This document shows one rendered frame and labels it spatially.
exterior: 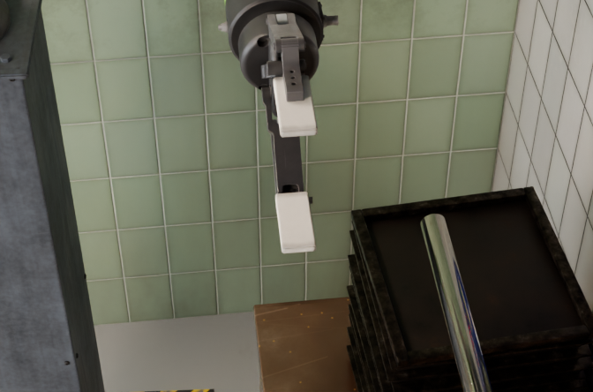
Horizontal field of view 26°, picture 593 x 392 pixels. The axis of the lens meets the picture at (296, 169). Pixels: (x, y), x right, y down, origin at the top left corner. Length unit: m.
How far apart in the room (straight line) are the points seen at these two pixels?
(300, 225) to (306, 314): 1.04
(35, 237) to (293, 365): 0.49
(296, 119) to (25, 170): 0.83
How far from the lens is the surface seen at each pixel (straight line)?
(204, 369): 2.85
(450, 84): 2.55
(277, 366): 2.11
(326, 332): 2.15
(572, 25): 2.16
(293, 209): 1.16
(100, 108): 2.50
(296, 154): 1.18
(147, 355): 2.88
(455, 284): 1.43
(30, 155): 1.79
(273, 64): 1.08
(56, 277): 1.97
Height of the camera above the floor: 2.24
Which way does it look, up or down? 43 degrees down
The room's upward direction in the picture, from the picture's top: straight up
